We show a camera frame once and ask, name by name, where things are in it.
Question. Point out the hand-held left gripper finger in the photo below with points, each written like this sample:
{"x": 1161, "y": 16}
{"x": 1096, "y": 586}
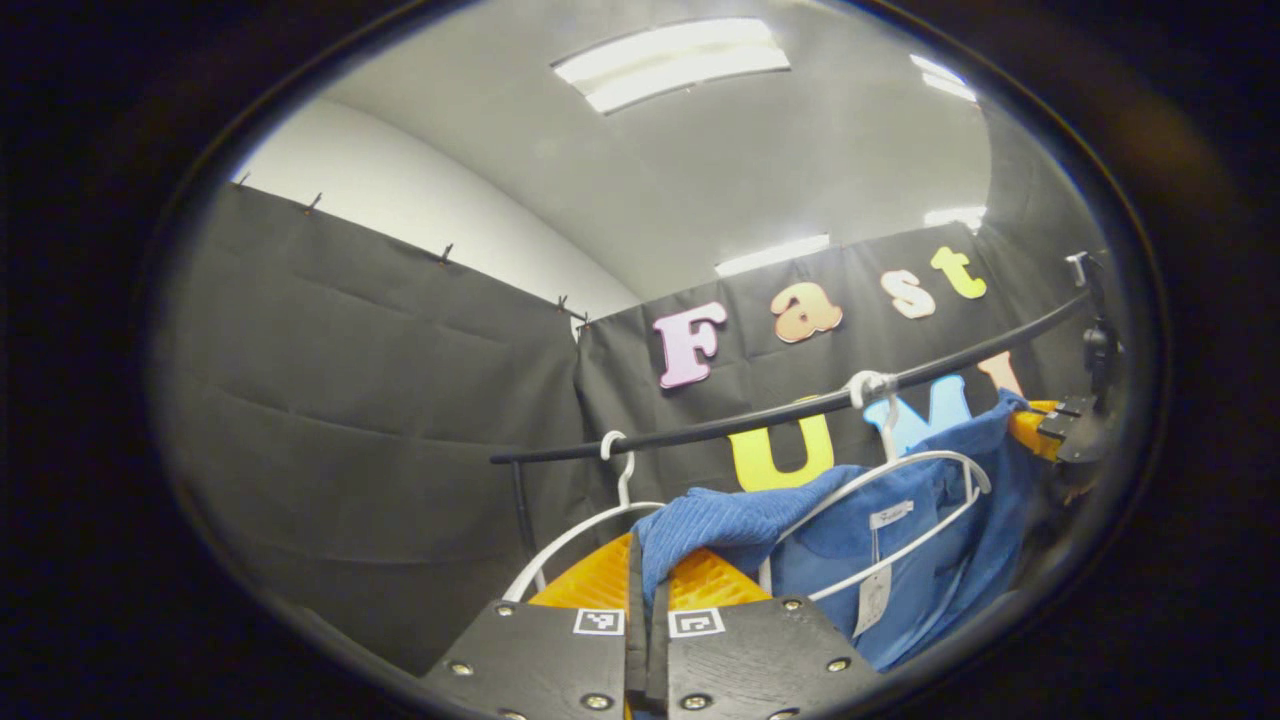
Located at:
{"x": 636, "y": 650}
{"x": 657, "y": 660}

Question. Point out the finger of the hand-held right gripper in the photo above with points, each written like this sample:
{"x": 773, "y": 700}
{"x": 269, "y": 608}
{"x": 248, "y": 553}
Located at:
{"x": 1030, "y": 430}

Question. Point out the white plastic hanger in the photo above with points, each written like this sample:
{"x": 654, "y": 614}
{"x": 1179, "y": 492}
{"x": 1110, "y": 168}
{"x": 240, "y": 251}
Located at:
{"x": 607, "y": 447}
{"x": 889, "y": 430}

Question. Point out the black metal clothes rack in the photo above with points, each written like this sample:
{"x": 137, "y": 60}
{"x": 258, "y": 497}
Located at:
{"x": 760, "y": 416}

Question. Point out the small ceiling light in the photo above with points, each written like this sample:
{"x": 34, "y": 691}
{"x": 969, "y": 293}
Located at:
{"x": 955, "y": 216}
{"x": 945, "y": 78}

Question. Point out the long narrow ceiling light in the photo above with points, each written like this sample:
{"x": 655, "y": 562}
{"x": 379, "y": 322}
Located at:
{"x": 770, "y": 256}

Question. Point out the black backdrop cloth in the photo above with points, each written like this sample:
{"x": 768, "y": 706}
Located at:
{"x": 350, "y": 400}

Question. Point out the large rectangular ceiling light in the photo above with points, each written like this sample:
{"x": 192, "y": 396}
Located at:
{"x": 670, "y": 62}

